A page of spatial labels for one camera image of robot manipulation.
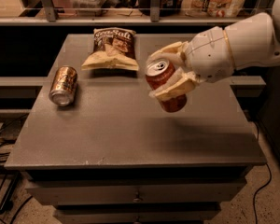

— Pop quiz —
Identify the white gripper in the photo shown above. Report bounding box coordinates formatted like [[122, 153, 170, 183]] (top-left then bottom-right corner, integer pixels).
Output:
[[146, 27, 235, 102]]

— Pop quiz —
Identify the red coke can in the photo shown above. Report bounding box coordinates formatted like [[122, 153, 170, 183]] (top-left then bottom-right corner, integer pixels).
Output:
[[146, 58, 187, 113]]

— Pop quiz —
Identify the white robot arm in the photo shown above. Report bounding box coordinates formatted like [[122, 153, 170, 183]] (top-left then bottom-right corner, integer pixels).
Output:
[[147, 0, 280, 101]]

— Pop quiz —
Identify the gold soda can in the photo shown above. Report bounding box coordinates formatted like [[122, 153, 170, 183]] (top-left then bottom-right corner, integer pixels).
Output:
[[49, 66, 77, 106]]

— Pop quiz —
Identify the sea salt chips bag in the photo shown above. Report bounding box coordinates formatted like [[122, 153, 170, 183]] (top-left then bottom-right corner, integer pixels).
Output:
[[81, 27, 139, 71]]

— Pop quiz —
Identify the colourful snack bag on shelf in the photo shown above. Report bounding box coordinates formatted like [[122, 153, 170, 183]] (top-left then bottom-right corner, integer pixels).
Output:
[[182, 0, 245, 18]]

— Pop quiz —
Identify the clear plastic container on shelf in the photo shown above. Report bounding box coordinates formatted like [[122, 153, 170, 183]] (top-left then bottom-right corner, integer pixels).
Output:
[[71, 0, 106, 16]]

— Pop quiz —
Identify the grey drawer cabinet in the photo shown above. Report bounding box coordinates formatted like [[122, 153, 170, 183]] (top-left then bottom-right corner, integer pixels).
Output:
[[4, 33, 269, 224]]

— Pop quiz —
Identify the upper drawer with knob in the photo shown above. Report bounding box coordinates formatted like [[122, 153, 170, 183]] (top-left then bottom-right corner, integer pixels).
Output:
[[26, 178, 246, 206]]

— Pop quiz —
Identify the drawer with knob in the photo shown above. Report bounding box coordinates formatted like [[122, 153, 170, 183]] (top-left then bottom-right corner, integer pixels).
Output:
[[54, 203, 220, 224], [26, 178, 246, 206]]

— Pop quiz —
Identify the lower drawer with knob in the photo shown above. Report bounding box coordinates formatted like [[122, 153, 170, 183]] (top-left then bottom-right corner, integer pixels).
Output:
[[54, 203, 220, 224]]

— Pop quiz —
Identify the black cable right floor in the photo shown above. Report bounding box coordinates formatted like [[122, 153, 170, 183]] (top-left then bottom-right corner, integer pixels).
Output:
[[252, 163, 273, 224]]

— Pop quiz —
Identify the grey metal shelf rail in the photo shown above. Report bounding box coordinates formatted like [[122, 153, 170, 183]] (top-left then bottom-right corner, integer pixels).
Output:
[[0, 0, 280, 27]]

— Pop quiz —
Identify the black cables left floor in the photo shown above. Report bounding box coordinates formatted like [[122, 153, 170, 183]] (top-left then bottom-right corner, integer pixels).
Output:
[[0, 113, 34, 224]]

